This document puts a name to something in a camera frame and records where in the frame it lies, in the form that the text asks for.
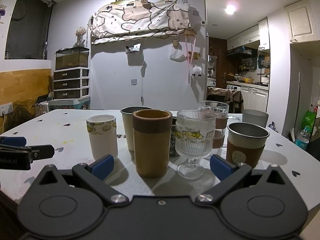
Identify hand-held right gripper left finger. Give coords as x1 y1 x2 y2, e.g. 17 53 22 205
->
37 154 129 207

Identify black window curtain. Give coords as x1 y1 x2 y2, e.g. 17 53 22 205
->
5 0 56 60

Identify clear glass with brown sleeve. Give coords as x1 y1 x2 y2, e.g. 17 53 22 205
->
198 100 230 156

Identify white hanging cap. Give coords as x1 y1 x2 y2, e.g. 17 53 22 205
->
169 47 187 61

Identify dark wooden door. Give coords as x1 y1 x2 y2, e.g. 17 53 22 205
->
208 37 228 89

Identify white upper kitchen cabinets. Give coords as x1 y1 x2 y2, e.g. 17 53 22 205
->
227 17 271 52

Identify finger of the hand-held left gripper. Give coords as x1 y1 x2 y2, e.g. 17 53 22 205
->
24 144 55 162
0 136 32 153

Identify small wall shelf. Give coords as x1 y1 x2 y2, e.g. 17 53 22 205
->
125 43 141 54

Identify white cup with printed band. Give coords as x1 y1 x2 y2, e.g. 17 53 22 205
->
86 114 118 161

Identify dark patterned cup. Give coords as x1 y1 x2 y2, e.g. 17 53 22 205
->
169 124 181 158

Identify ribbed glass goblet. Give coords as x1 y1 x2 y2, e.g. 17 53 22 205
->
174 110 217 180

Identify white hanging cable charm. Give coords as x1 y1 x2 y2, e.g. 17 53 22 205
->
140 60 148 106

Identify white drawer unit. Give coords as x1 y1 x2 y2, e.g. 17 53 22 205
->
53 67 91 100

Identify printed cartoon cloth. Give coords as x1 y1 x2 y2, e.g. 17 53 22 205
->
89 0 193 45

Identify steel cup with leather sleeve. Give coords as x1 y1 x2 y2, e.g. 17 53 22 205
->
226 122 271 170

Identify teal low cabinet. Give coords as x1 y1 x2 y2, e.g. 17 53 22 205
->
48 97 91 111

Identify white kitchen cabinets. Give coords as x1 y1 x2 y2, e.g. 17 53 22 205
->
227 17 271 52
240 84 269 113

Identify clear plastic water bottle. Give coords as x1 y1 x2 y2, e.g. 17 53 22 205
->
295 128 311 152

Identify spice rack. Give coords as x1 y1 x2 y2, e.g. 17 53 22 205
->
238 59 258 71

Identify grey matte cup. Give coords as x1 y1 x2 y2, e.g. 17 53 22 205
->
242 109 269 128

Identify dried flower bouquet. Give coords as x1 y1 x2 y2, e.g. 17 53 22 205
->
75 26 88 47

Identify plain steel cup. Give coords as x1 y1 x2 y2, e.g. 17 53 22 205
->
120 106 153 152

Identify white pole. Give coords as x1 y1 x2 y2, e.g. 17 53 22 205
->
294 73 301 131

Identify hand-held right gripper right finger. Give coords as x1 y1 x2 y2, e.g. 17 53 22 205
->
195 154 288 205

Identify glass fish tank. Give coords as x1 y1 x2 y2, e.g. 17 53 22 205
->
55 46 90 70

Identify green shopping bag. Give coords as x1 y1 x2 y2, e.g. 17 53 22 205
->
301 110 317 131

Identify white lower kitchen cabinets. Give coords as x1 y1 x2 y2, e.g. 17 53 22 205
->
240 84 269 113

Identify brown bamboo cup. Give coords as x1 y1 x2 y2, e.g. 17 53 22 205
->
132 109 173 179

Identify chair with brown jacket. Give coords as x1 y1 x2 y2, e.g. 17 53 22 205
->
207 87 244 115

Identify white wall socket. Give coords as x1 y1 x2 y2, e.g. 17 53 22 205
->
0 102 14 117

